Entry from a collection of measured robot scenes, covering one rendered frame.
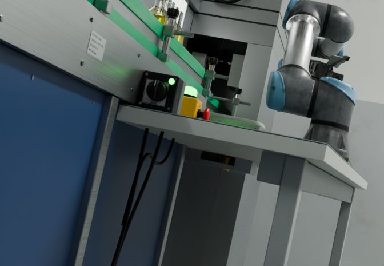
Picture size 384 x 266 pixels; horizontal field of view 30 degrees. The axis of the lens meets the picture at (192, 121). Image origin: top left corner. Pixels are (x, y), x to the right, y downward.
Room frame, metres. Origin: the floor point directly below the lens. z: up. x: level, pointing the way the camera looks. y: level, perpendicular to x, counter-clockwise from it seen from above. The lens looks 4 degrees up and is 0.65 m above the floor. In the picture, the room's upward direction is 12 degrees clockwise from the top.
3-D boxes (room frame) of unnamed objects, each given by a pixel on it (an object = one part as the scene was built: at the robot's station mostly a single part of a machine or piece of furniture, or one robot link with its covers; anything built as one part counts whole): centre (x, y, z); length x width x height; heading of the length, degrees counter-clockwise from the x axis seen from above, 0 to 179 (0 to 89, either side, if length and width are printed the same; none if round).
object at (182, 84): (1.56, 0.08, 0.79); 0.08 x 0.08 x 0.08; 78
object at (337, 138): (2.14, -0.41, 0.82); 0.15 x 0.15 x 0.10
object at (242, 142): (2.34, 0.22, 0.73); 1.58 x 1.52 x 0.04; 162
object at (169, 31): (1.68, 0.08, 0.94); 0.07 x 0.04 x 0.13; 78
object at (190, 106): (1.84, 0.02, 0.79); 0.07 x 0.07 x 0.07; 78
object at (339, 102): (2.15, -0.40, 0.94); 0.13 x 0.12 x 0.14; 84
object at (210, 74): (2.27, 0.00, 0.95); 0.17 x 0.03 x 0.12; 78
